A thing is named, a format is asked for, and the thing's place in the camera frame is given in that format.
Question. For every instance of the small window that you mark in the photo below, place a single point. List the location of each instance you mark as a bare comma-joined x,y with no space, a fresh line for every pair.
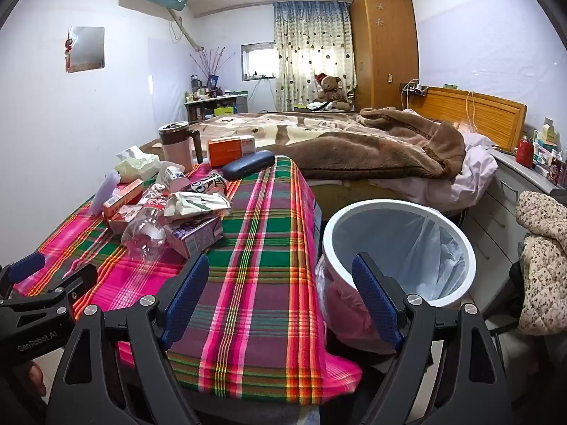
259,62

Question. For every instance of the white round trash bin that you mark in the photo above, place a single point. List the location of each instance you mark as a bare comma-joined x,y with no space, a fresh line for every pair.
449,294

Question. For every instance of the grey drawer cabinet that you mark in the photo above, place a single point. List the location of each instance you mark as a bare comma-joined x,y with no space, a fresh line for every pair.
500,212

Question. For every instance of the silver wall poster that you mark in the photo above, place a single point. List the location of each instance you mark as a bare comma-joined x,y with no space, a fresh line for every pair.
86,48

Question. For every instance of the vase of bare branches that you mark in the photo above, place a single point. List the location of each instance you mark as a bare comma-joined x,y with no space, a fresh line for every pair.
212,64

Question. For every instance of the heart print curtain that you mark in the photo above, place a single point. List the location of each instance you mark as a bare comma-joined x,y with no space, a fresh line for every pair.
310,53

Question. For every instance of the dark blue glasses case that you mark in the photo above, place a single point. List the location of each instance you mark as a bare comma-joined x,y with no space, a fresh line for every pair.
248,164

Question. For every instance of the pink green plaid tablecloth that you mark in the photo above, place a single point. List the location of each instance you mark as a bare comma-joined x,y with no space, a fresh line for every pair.
265,252

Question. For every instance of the pale pink bed sheet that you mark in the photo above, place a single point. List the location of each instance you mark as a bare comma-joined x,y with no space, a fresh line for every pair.
469,172

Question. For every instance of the wooden wardrobe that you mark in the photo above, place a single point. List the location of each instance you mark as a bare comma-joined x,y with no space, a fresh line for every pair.
385,48

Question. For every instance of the soft tissue pack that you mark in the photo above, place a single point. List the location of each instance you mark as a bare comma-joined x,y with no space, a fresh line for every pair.
137,168

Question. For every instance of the red cardboard box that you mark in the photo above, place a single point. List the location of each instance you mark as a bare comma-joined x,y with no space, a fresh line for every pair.
122,197

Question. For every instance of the red bottle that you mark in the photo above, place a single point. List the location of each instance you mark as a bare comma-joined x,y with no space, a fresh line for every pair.
525,152

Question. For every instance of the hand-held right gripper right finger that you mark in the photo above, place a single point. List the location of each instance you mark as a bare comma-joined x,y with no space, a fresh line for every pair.
376,305

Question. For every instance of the white yogurt cup blue label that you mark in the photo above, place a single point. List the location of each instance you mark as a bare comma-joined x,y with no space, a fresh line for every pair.
170,177

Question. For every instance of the orange and white box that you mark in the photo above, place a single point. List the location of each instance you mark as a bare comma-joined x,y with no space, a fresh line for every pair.
226,152

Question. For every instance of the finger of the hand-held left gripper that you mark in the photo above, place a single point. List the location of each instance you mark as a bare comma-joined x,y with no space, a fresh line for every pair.
26,266
75,281

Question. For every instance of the wrapped air conditioner pipe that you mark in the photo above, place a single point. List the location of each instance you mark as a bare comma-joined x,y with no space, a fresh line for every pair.
186,35

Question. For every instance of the wooden headboard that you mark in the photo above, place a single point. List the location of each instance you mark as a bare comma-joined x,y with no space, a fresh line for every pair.
478,115

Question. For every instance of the teddy bear with red hat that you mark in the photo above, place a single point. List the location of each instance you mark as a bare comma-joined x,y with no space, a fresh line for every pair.
330,90

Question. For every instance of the shelf with cosmetics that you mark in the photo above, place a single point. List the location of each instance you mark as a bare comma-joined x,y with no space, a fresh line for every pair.
212,106

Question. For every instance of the beige brown patterned blanket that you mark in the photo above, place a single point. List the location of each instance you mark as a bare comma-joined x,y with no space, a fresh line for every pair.
265,128

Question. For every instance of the clear plastic bottle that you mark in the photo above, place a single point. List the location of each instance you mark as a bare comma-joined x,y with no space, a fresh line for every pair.
144,239

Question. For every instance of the brown plush blanket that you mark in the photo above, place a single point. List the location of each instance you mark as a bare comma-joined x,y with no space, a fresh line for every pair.
376,150

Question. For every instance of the floral quilted jacket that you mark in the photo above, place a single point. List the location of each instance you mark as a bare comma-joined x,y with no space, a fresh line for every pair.
542,265

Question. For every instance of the power strip with chargers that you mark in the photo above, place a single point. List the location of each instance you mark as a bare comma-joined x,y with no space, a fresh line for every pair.
414,88

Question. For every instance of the translucent bin liner bag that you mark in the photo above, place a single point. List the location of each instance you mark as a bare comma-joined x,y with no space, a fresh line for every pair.
398,239

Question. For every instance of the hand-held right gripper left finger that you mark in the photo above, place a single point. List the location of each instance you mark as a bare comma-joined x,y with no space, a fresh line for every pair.
188,301

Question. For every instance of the white paper wrapper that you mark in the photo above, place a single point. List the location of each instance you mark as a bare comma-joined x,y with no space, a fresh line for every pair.
195,206

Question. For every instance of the strawberry print carton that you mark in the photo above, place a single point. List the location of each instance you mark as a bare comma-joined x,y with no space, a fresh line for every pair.
122,221

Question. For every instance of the person's left hand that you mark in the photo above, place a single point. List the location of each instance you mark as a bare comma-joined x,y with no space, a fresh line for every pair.
36,374

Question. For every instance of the brown lidded mug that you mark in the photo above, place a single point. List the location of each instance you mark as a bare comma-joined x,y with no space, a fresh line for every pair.
175,150

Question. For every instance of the group of small boxes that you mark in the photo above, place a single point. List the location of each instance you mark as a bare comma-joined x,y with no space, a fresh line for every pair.
551,155

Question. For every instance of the dark chair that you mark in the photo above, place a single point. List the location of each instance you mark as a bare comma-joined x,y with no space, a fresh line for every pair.
505,296

